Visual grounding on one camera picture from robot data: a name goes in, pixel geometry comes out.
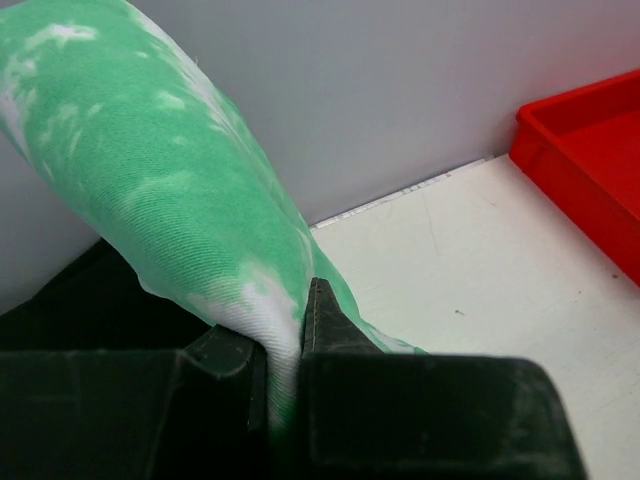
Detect green tie-dye trousers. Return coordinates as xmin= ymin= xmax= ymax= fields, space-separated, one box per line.
xmin=1 ymin=1 xmax=412 ymax=430

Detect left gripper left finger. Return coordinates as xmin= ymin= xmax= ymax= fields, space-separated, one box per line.
xmin=1 ymin=327 xmax=269 ymax=479

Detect black folded trousers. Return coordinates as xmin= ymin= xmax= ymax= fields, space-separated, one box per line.
xmin=1 ymin=240 xmax=210 ymax=351

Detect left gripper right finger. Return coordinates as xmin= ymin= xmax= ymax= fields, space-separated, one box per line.
xmin=298 ymin=279 xmax=587 ymax=479

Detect red plastic tray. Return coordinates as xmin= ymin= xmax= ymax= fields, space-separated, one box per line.
xmin=509 ymin=71 xmax=639 ymax=282

